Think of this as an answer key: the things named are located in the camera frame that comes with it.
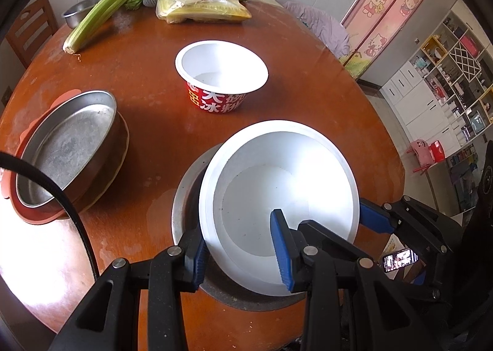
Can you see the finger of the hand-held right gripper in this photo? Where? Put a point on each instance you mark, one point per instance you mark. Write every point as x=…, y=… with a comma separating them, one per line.
x=419, y=278
x=375, y=216

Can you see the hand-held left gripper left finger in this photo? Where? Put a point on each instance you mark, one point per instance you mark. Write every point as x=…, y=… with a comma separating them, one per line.
x=200, y=258

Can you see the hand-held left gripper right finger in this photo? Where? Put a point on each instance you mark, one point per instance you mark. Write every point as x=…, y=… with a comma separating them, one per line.
x=279, y=251

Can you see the paper bowl with food print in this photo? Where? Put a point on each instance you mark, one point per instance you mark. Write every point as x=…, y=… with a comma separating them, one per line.
x=269, y=189

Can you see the red paper bowl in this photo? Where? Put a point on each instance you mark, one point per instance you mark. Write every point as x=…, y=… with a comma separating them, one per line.
x=215, y=99

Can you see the pink plastic bowl with ears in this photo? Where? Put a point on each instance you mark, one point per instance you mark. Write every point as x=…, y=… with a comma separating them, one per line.
x=34, y=214

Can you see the round metal pan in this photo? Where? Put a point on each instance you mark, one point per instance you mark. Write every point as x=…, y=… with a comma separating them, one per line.
x=65, y=147

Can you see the smartphone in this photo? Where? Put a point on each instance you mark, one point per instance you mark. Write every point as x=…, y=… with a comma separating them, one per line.
x=400, y=259

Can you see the red stool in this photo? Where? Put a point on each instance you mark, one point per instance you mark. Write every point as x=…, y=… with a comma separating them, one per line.
x=437, y=151

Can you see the pink child chair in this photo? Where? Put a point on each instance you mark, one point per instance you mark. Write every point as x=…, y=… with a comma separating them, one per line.
x=421, y=151

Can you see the white shelf cabinet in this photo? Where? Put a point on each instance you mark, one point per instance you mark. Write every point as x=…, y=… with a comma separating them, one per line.
x=423, y=104

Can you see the purple cloth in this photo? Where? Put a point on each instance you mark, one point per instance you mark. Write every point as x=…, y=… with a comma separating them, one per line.
x=323, y=27

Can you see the pink cartoon cat wardrobe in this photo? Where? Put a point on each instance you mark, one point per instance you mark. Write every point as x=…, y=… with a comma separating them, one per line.
x=389, y=0

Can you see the bag of yellow corn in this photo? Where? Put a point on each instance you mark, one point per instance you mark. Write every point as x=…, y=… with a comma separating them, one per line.
x=204, y=8

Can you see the grey foam fruit net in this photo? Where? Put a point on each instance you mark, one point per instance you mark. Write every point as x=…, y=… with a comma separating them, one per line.
x=152, y=0

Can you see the large celery bunch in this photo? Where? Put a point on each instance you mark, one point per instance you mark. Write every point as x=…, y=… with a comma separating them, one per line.
x=100, y=12

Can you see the steel basin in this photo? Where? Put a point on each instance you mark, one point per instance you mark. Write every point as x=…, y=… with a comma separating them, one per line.
x=73, y=14

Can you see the wooden slat-back chair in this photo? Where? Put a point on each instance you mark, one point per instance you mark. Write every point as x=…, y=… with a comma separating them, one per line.
x=30, y=39

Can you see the wall socket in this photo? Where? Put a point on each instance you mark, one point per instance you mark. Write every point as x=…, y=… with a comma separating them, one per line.
x=5, y=96

